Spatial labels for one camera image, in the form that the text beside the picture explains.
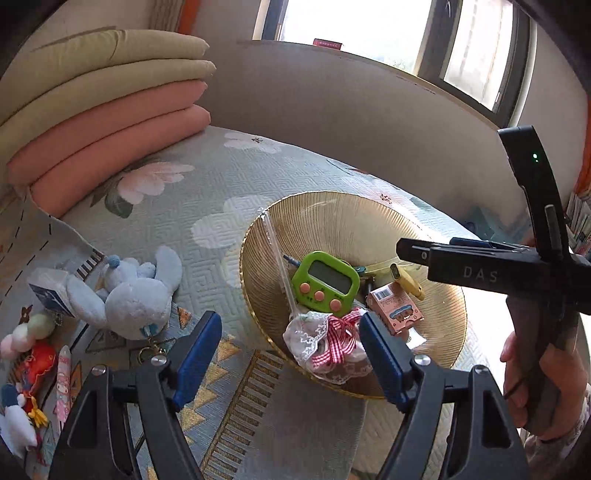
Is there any pink card box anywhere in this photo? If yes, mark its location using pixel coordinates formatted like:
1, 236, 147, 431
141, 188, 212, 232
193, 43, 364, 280
367, 282, 424, 336

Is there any strawberry drawstring pouch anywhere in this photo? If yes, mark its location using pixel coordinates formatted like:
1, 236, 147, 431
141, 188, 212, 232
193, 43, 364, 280
283, 308, 373, 385

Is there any big blue bunny plush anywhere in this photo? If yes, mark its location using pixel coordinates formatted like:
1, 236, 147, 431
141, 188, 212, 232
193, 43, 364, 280
65, 245, 182, 340

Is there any green digital timer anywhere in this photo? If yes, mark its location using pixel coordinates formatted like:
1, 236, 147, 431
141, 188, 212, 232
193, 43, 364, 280
290, 251, 361, 317

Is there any pink multicolour character pen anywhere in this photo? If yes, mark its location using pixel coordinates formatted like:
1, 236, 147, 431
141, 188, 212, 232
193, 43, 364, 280
55, 345, 71, 433

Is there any white pen with barcode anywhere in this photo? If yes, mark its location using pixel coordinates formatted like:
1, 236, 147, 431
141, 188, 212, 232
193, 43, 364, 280
260, 209, 300, 320

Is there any red embroidered pouch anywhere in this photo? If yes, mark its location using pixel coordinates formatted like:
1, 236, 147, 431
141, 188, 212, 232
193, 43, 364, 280
18, 340, 57, 397

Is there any blue floss pick box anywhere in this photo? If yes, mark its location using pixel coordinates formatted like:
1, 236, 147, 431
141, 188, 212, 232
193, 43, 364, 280
27, 267, 75, 317

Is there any tricolour dango plush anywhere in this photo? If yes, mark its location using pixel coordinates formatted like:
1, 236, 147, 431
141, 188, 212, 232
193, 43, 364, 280
1, 313, 56, 361

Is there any white duck plush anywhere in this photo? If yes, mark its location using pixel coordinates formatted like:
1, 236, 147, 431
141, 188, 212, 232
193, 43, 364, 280
1, 384, 49, 459

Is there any clear blue gel pen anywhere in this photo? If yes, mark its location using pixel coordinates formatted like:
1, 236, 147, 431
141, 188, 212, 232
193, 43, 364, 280
283, 254, 301, 268

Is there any patterned blue rug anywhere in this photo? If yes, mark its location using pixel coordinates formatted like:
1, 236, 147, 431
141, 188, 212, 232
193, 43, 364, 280
1, 197, 365, 479

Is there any golden ribbed plate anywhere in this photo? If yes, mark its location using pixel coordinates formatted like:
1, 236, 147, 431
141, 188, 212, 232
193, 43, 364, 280
238, 190, 469, 400

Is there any floral green bedspread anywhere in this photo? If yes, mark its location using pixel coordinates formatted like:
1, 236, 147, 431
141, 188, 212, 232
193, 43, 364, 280
59, 125, 509, 480

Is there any folded pink quilt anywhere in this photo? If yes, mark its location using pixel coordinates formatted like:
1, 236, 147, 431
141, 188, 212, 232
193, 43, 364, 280
7, 80, 211, 218

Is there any folded beige quilt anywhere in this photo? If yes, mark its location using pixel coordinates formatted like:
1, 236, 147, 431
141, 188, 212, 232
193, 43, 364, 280
1, 30, 216, 165

